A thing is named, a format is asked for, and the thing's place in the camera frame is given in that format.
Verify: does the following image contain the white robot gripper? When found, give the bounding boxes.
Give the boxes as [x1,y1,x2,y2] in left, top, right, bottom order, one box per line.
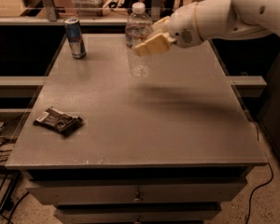
[133,2,203,57]

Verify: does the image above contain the clear plastic water bottle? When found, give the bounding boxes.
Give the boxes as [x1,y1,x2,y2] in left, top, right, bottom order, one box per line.
[125,2,152,78]

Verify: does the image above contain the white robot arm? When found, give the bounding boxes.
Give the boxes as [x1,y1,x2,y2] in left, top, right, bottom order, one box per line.
[133,0,280,56]

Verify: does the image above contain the blue silver redbull can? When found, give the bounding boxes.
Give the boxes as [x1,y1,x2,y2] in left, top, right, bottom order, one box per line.
[63,17,86,59]

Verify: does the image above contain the grey drawer cabinet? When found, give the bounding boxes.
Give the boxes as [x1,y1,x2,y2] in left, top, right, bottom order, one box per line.
[7,34,267,224]

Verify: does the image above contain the black snack packet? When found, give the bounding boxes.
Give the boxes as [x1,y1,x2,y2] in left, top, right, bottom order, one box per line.
[34,107,83,136]

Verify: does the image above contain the round drawer knob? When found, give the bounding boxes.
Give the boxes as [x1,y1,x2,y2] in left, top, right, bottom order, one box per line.
[133,192,143,203]

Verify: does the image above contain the metal shelf rail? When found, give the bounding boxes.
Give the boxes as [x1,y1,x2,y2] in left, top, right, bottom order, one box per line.
[0,0,160,26]

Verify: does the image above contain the black cable on floor right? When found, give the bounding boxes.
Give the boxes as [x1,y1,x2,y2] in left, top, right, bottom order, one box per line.
[244,161,274,224]

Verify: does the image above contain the black cables on floor left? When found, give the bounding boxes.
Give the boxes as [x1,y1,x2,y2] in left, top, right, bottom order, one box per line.
[0,115,31,224]

